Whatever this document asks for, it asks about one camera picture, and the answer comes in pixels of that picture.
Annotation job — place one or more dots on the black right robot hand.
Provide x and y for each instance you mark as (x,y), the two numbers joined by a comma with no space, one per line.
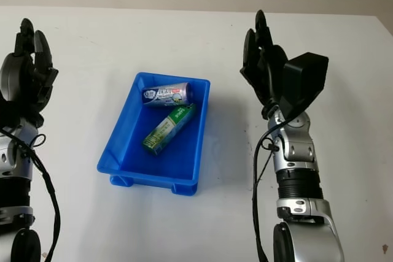
(270,65)

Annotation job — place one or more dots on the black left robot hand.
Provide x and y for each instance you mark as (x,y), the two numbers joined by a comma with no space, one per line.
(15,75)

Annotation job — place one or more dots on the silver purple bag roll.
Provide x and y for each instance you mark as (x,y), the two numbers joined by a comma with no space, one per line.
(165,94)

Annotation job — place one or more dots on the green toothpaste box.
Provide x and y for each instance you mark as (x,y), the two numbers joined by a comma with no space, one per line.
(167,130)

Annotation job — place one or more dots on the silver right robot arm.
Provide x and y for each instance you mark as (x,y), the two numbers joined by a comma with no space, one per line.
(298,182)

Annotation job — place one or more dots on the blue plastic tray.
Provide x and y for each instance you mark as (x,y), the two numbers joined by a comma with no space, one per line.
(172,157)

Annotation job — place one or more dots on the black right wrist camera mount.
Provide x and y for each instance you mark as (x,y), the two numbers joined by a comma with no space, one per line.
(304,75)

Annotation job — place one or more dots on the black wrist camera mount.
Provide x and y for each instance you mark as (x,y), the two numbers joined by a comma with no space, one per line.
(4,111)
(304,75)

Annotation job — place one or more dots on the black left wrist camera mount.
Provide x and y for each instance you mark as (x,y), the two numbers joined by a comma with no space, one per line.
(4,111)

